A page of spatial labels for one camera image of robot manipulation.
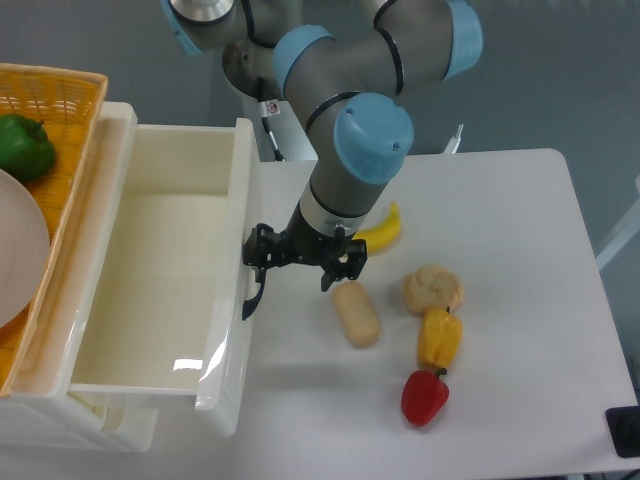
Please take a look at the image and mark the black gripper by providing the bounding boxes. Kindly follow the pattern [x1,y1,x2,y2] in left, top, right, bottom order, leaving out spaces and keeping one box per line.
[242,202,367,291]

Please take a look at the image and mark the black device at edge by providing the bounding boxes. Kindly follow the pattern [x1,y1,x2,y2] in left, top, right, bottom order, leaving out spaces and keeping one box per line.
[605,405,640,458]

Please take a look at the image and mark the white post at right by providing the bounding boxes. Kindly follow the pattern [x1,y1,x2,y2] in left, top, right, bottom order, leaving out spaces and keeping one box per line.
[595,198,639,271]

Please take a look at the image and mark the beige round plate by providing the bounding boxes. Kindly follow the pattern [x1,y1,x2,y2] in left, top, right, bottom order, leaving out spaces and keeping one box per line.
[1,171,50,327]

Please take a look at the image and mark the yellow bell pepper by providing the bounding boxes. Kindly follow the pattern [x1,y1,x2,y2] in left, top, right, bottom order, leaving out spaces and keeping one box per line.
[416,307,463,370]

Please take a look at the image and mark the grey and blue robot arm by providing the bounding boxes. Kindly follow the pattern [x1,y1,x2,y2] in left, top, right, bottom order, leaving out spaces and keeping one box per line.
[163,1,483,288]

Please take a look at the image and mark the orange woven basket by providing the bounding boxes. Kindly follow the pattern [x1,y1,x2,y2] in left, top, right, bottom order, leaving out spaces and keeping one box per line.
[1,63,108,397]

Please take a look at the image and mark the oblong bread loaf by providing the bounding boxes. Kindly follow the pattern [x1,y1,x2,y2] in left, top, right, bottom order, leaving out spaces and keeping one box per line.
[332,281,381,348]

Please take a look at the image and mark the white drawer cabinet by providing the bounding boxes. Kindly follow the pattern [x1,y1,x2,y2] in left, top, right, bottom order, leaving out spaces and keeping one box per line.
[1,102,158,452]

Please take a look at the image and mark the green bell pepper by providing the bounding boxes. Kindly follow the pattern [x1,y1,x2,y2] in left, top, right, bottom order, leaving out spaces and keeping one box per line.
[1,114,57,184]

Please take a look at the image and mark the red bell pepper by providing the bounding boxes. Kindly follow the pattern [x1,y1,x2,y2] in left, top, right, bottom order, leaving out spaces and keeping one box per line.
[401,368,450,427]

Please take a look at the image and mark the round bread roll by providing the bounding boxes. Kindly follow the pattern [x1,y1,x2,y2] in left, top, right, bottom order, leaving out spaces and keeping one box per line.
[402,264,464,315]

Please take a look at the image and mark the yellow banana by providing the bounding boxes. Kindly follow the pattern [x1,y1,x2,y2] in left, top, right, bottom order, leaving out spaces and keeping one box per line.
[353,201,402,254]

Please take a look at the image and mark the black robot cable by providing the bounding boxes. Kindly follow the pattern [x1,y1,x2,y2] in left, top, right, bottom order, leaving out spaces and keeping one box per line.
[254,76,287,163]

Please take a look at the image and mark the black top drawer handle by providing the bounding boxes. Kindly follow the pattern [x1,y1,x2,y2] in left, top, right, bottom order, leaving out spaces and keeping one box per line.
[242,270,266,321]

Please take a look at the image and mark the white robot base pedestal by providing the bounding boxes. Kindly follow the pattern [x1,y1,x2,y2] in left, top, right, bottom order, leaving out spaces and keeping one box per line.
[222,39,321,163]

